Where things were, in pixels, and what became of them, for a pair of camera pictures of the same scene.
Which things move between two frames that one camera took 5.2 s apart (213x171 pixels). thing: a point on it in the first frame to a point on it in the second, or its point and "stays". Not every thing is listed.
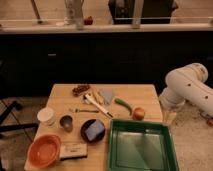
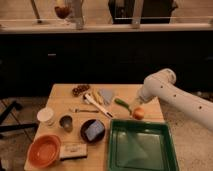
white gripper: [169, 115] to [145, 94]
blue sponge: [93, 129] stays
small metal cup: [66, 122] stays
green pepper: [119, 101] stays
